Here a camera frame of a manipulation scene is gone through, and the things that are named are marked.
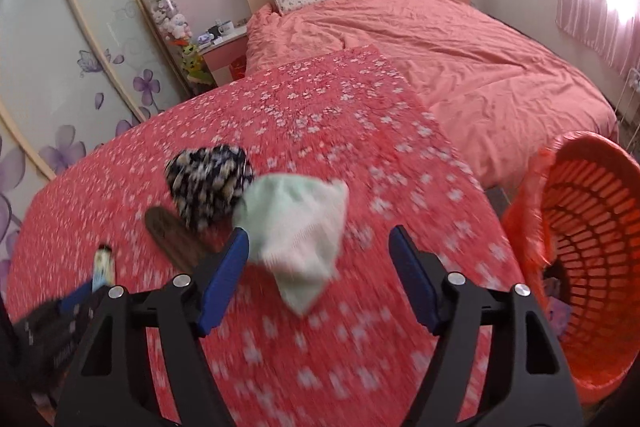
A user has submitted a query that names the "brown sock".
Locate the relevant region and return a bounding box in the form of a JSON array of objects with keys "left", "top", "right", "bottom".
[{"left": 144, "top": 206, "right": 223, "bottom": 275}]

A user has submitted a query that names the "blue tissue packet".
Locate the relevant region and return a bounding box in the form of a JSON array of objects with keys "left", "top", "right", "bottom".
[{"left": 92, "top": 245, "right": 114, "bottom": 293}]

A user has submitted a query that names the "white wire rack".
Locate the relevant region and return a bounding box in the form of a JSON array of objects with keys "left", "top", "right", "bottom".
[{"left": 617, "top": 67, "right": 640, "bottom": 128}]

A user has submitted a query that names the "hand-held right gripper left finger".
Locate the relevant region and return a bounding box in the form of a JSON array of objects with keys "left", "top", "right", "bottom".
[{"left": 54, "top": 227, "right": 251, "bottom": 427}]

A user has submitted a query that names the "orange plastic basket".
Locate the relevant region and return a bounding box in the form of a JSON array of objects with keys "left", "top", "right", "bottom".
[{"left": 520, "top": 132, "right": 640, "bottom": 403}]

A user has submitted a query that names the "black floral scrunchie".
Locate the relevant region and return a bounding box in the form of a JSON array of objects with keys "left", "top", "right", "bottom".
[{"left": 165, "top": 146, "right": 255, "bottom": 233}]

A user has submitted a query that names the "red floral tablecloth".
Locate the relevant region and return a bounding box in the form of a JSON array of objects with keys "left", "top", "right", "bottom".
[{"left": 5, "top": 44, "right": 531, "bottom": 427}]

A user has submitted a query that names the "white plush toy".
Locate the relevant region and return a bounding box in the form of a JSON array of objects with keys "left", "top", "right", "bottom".
[{"left": 155, "top": 2, "right": 188, "bottom": 38}]

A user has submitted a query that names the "mint green sock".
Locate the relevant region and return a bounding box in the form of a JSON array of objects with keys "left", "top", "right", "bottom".
[{"left": 231, "top": 174, "right": 350, "bottom": 318}]

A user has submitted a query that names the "yellow-green plush toy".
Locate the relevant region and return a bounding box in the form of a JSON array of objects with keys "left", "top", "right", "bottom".
[{"left": 177, "top": 39, "right": 206, "bottom": 80}]

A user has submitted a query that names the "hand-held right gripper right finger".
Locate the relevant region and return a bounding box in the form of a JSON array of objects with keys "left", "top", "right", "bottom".
[{"left": 389, "top": 225, "right": 585, "bottom": 427}]

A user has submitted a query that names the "wardrobe with purple flower doors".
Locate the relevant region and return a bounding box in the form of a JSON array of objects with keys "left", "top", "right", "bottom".
[{"left": 0, "top": 0, "right": 183, "bottom": 258}]

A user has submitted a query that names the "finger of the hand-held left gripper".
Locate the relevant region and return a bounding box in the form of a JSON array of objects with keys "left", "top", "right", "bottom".
[{"left": 57, "top": 279, "right": 108, "bottom": 315}]

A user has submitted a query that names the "orange laundry basket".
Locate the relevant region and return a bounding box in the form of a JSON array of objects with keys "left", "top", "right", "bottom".
[{"left": 500, "top": 132, "right": 640, "bottom": 405}]

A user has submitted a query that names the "salmon pink duvet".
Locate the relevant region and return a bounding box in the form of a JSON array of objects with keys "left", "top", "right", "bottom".
[{"left": 246, "top": 0, "right": 618, "bottom": 198}]

